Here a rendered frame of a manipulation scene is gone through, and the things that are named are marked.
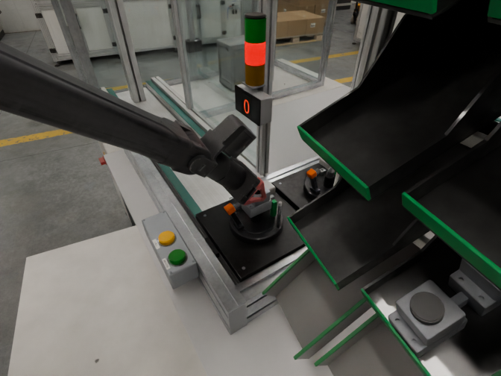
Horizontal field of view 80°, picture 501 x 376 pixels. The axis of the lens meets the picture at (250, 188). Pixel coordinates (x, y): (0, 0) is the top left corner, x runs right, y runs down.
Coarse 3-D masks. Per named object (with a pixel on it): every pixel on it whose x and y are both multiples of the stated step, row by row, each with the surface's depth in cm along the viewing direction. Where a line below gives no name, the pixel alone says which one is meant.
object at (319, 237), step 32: (448, 160) 44; (352, 192) 48; (384, 192) 45; (320, 224) 46; (352, 224) 44; (384, 224) 42; (416, 224) 37; (320, 256) 43; (352, 256) 41; (384, 256) 39
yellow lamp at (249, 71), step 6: (246, 66) 73; (252, 66) 72; (258, 66) 72; (264, 66) 74; (246, 72) 74; (252, 72) 73; (258, 72) 73; (264, 72) 75; (246, 78) 75; (252, 78) 74; (258, 78) 74; (264, 78) 76; (252, 84) 75; (258, 84) 75
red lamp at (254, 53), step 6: (246, 42) 70; (264, 42) 70; (246, 48) 71; (252, 48) 70; (258, 48) 70; (264, 48) 71; (246, 54) 71; (252, 54) 70; (258, 54) 70; (264, 54) 72; (246, 60) 72; (252, 60) 71; (258, 60) 71; (264, 60) 73
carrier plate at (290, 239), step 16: (288, 208) 83; (208, 224) 78; (224, 224) 78; (288, 224) 78; (224, 240) 74; (288, 240) 74; (224, 256) 71; (240, 256) 71; (256, 256) 71; (272, 256) 71; (240, 272) 67; (256, 272) 68
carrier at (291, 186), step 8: (320, 160) 99; (312, 168) 98; (320, 168) 98; (328, 168) 97; (288, 176) 94; (296, 176) 94; (304, 176) 94; (320, 176) 91; (328, 176) 85; (280, 184) 91; (288, 184) 91; (296, 184) 91; (304, 184) 88; (320, 184) 88; (328, 184) 86; (280, 192) 89; (288, 192) 88; (296, 192) 88; (304, 192) 88; (312, 192) 85; (320, 192) 85; (288, 200) 87; (296, 200) 86; (304, 200) 86; (296, 208) 85
